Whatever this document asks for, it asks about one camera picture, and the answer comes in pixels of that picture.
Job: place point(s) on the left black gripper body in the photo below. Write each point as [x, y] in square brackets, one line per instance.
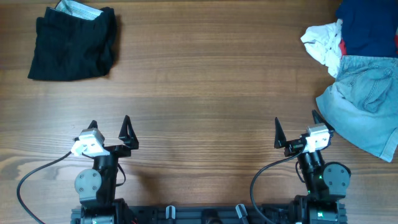
[118, 150]

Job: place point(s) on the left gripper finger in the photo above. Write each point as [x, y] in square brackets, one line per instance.
[127, 134]
[93, 124]

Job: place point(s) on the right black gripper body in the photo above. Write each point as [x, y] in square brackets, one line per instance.
[293, 147]

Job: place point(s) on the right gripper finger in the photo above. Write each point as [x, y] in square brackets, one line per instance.
[280, 139]
[318, 119]

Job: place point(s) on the light blue denim shorts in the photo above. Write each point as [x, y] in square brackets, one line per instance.
[361, 105]

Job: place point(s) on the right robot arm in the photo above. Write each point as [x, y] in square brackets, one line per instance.
[326, 183]

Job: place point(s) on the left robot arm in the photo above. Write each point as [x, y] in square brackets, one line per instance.
[96, 186]

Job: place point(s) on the white crumpled garment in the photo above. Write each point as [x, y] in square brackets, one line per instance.
[323, 44]

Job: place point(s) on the folded black shorts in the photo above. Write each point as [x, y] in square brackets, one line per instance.
[74, 42]

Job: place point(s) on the navy blue red garment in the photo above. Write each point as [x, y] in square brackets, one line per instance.
[369, 27]

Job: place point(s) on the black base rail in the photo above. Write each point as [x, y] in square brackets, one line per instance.
[234, 214]

